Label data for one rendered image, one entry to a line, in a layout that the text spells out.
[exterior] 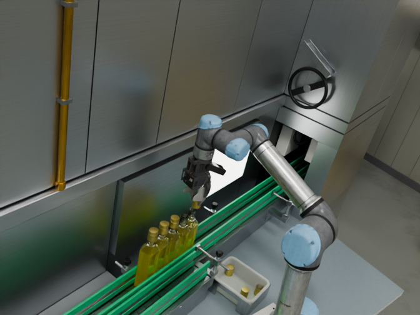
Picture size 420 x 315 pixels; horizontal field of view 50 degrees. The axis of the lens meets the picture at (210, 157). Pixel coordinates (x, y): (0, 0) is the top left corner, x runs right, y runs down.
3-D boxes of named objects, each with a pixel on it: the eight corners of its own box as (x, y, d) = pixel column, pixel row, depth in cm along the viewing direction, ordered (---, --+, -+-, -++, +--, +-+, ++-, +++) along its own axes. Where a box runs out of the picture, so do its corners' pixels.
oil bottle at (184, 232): (172, 257, 190) (181, 218, 180) (182, 265, 188) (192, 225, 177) (164, 264, 186) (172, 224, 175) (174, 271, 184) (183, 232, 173)
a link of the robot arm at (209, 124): (214, 126, 147) (195, 115, 151) (207, 154, 153) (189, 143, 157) (229, 120, 153) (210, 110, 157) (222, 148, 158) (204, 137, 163)
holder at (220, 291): (217, 262, 212) (221, 250, 208) (265, 296, 200) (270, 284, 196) (195, 280, 199) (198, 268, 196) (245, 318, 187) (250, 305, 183)
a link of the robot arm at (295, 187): (356, 222, 149) (262, 114, 161) (342, 236, 141) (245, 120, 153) (333, 239, 157) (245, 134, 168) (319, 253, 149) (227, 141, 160)
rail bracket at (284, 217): (265, 215, 246) (277, 182, 235) (292, 232, 238) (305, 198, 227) (261, 219, 242) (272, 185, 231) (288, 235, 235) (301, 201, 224)
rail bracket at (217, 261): (195, 257, 192) (201, 235, 186) (227, 280, 185) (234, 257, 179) (191, 260, 190) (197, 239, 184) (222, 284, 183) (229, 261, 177)
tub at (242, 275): (227, 267, 210) (231, 254, 205) (267, 295, 200) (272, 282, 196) (204, 287, 197) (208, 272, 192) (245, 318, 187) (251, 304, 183)
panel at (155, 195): (239, 174, 239) (255, 117, 222) (243, 177, 238) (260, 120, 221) (109, 251, 172) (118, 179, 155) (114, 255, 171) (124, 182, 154)
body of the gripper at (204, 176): (179, 180, 165) (185, 153, 159) (197, 175, 171) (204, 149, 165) (192, 192, 161) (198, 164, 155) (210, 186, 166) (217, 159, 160)
